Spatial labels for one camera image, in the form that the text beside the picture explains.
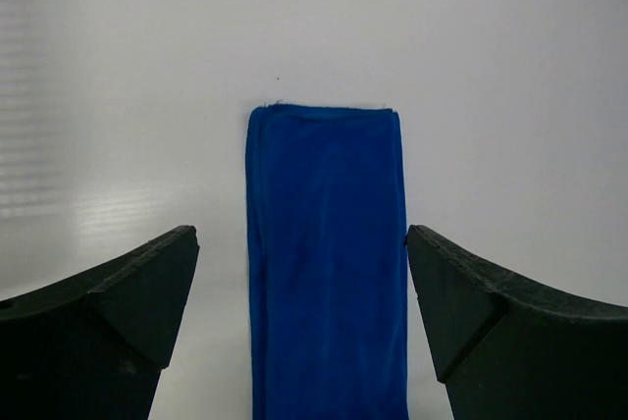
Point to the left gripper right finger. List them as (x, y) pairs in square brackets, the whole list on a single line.
[(508, 347)]

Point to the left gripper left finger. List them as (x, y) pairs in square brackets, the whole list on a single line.
[(94, 345)]

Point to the blue microfiber towel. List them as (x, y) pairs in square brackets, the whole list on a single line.
[(327, 263)]

